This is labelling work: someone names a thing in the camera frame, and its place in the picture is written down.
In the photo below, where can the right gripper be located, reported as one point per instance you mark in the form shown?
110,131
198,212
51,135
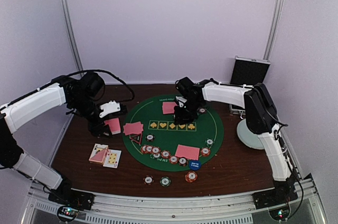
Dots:
182,118

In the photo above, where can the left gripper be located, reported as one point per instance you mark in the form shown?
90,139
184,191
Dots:
98,127

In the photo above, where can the red-backed card deck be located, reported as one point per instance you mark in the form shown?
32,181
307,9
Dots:
114,125

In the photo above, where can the red-backed card top seat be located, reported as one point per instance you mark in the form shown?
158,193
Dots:
168,107

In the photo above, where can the red-backed card seat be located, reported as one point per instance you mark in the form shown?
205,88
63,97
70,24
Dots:
184,151
168,107

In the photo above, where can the card deck box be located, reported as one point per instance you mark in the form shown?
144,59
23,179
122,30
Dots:
99,154

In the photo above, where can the face-up diamonds card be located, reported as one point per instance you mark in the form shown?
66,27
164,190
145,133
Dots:
112,159

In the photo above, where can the single red-backed card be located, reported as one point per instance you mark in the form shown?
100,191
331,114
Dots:
129,128

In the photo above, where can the black red all-in triangle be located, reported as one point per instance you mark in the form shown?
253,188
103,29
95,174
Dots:
136,138

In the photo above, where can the red five poker chip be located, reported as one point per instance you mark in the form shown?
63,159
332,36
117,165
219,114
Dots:
205,151

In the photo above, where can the red chip pile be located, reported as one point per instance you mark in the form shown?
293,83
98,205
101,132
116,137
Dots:
143,149

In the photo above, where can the brown chip top seat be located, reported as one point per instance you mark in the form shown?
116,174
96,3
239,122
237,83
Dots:
150,137

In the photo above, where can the blue small blind button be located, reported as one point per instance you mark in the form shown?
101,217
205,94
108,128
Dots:
194,165

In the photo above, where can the orange-red poker chip stack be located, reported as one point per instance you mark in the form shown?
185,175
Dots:
191,176

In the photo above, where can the green poker chip stack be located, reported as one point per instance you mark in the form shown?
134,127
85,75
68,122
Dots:
165,181

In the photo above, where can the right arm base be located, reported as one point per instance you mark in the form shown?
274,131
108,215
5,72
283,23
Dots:
271,198

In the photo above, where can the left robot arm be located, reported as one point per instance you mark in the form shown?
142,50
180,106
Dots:
77,91

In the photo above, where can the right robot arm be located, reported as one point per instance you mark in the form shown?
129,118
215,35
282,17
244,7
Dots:
261,118

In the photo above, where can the round green poker mat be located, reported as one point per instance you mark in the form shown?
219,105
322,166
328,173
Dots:
168,135

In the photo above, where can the aluminium poker chip case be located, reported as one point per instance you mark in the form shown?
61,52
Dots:
249,71

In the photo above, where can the pale green ceramic plate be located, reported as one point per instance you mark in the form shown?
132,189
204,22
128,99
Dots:
248,138

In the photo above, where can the brown poker chip stack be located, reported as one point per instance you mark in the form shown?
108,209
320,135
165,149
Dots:
148,180

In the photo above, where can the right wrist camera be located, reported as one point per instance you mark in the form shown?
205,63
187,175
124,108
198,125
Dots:
180,101

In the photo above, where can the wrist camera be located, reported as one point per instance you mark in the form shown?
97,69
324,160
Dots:
109,108
180,101

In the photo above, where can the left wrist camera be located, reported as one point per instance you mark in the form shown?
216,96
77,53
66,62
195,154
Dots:
109,108

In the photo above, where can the left aluminium frame post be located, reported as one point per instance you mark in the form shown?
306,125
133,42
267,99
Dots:
71,37

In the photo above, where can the aluminium frame post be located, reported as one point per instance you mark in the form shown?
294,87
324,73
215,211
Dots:
71,37
278,8

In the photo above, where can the right aluminium frame post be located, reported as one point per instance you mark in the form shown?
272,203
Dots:
278,8

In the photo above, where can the aluminium front rail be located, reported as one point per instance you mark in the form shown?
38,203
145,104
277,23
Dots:
232,208

